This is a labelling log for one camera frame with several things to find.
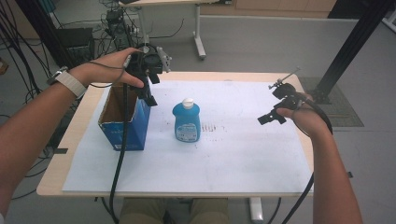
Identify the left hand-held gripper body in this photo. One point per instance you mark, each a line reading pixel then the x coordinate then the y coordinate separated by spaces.
pixel 146 62

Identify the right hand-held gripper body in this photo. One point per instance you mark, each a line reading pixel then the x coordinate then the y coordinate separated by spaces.
pixel 288 93

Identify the blue cardboard box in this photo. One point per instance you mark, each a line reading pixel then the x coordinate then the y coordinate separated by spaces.
pixel 130 130

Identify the blue detergent bottle white cap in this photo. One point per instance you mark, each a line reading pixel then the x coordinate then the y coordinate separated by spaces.
pixel 186 119

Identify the person's right hand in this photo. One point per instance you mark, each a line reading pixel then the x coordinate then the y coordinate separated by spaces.
pixel 303 119

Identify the person's left hand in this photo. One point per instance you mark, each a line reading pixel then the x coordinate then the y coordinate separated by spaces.
pixel 102 70

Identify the black equipment on stand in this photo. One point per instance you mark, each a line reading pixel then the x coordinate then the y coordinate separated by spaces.
pixel 117 28

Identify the white desk with legs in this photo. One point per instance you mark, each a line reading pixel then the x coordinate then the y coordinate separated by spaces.
pixel 199 40

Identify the grey floor mat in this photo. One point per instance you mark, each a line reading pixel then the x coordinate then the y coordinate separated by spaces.
pixel 345 109

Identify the white paper sheet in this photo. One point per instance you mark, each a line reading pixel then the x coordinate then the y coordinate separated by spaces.
pixel 218 161

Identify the black computer case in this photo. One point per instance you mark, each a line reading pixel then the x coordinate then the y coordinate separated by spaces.
pixel 76 43

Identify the wristwatch with beige band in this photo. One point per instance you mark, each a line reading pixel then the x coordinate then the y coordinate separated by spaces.
pixel 71 82

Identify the white table leg foot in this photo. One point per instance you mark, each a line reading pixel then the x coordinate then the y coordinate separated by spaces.
pixel 256 210

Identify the black tape strip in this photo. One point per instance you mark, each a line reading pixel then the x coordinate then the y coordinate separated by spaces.
pixel 60 151

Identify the person's right leg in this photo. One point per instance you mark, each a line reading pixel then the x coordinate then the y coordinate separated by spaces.
pixel 210 211

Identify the person's leg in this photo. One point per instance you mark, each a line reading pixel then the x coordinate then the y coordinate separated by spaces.
pixel 210 211
pixel 141 211

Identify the person's left leg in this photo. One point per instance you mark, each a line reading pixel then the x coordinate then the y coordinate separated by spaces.
pixel 141 211

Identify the light wooden table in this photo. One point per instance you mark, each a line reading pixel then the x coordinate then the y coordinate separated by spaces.
pixel 59 174

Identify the black metal frame post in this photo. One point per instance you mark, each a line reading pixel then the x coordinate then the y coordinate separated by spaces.
pixel 43 31
pixel 351 43

